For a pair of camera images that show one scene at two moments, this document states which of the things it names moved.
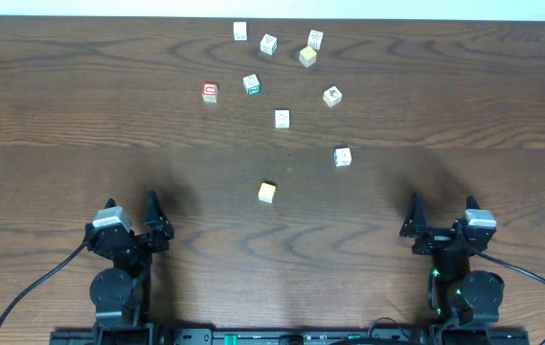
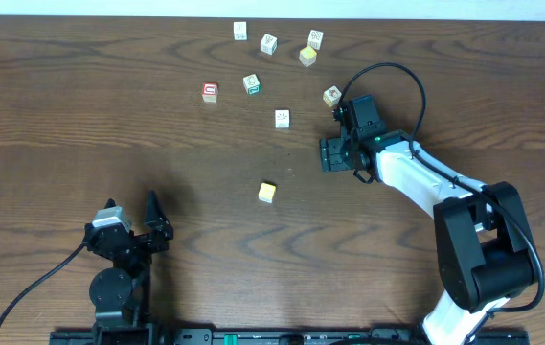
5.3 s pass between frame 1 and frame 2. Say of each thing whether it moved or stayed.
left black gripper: stayed
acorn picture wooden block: stayed
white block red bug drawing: stayed
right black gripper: moved
